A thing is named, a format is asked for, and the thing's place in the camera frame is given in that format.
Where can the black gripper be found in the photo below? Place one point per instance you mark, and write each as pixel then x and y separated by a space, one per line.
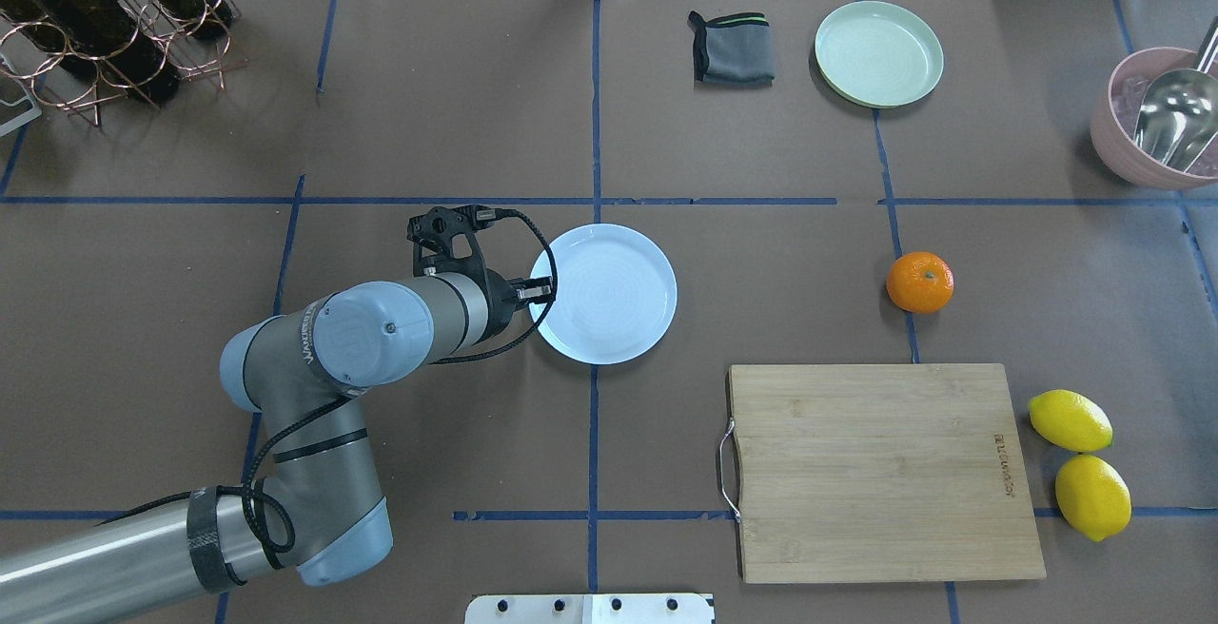
pixel 498 305

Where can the light blue plate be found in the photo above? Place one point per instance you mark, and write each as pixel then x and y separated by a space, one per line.
pixel 617 298

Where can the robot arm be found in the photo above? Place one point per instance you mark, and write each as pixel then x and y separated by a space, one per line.
pixel 322 511

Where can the green plate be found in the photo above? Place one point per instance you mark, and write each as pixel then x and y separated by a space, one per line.
pixel 878 55

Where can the grey folded cloth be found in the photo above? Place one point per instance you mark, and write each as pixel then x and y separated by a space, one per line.
pixel 735 50

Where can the orange fruit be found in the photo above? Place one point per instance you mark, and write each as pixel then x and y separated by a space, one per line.
pixel 920 282

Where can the bamboo cutting board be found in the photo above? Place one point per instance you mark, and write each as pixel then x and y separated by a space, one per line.
pixel 880 473

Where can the middle green wine bottle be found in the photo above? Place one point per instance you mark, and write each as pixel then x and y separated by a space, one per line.
pixel 126 58

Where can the left lemon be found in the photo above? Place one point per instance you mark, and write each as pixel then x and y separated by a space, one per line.
pixel 1071 421

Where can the lemon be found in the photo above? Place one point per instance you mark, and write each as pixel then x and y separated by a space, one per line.
pixel 1071 421
pixel 1092 497

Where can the front green wine bottle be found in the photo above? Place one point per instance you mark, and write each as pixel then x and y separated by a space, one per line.
pixel 35 25

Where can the right lemon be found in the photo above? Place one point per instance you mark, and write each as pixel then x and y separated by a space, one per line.
pixel 1092 497

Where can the pink bowl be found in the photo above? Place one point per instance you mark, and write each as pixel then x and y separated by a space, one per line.
pixel 1114 116

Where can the metal scoop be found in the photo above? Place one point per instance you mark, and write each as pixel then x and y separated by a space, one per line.
pixel 1176 121

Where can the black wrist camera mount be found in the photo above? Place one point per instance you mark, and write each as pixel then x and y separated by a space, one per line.
pixel 444 240

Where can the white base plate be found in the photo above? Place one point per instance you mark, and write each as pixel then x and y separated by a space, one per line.
pixel 593 608

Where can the copper wire bottle rack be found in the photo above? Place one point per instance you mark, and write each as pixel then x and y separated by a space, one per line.
pixel 195 60

